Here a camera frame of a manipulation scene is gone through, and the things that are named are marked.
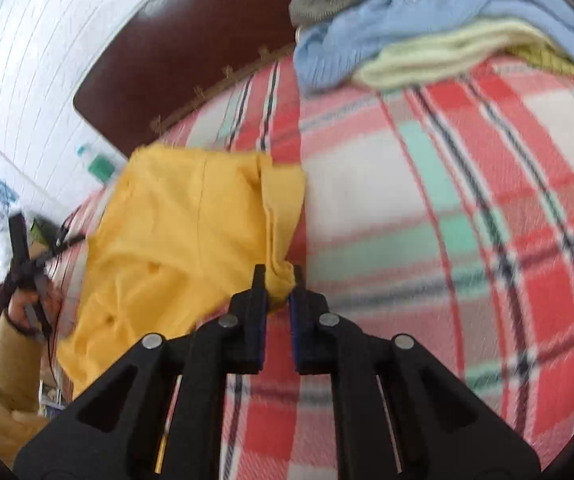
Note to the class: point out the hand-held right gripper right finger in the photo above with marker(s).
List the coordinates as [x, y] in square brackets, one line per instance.
[297, 330]

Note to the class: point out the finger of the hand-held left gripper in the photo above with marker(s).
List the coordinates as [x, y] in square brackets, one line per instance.
[59, 247]
[17, 235]

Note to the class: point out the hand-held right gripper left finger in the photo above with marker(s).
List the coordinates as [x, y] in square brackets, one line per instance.
[259, 320]

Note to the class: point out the yellow polo shirt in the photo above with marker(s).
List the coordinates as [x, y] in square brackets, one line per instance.
[167, 240]

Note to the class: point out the person's left forearm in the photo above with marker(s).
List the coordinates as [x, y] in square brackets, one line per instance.
[14, 360]

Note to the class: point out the person's left hand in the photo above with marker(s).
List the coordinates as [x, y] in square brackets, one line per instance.
[17, 312]

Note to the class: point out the clear bottle with green label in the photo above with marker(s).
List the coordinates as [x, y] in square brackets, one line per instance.
[99, 167]

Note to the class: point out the red plaid blanket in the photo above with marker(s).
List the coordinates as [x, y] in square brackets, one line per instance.
[417, 210]

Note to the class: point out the dark brown headboard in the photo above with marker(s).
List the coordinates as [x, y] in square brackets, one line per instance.
[192, 35]

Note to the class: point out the pale yellow garment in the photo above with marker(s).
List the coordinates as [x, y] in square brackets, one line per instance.
[442, 55]

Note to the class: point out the light blue knit garment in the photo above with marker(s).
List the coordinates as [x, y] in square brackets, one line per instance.
[417, 5]

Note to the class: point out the yellow-green knit garment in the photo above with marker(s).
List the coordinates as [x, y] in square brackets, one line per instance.
[547, 57]

